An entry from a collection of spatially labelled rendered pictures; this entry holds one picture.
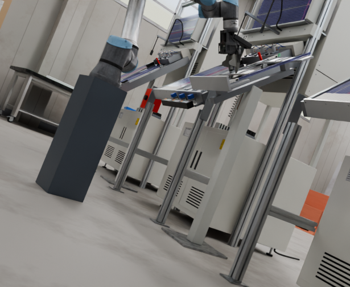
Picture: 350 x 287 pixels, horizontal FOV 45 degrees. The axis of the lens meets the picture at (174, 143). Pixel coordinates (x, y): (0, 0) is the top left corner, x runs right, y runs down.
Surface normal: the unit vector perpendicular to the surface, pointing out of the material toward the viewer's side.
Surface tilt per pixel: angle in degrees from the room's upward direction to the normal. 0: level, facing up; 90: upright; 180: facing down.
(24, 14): 90
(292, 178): 90
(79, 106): 90
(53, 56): 90
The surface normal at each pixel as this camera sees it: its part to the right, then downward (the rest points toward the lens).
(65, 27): 0.56, 0.19
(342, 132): -0.74, -0.32
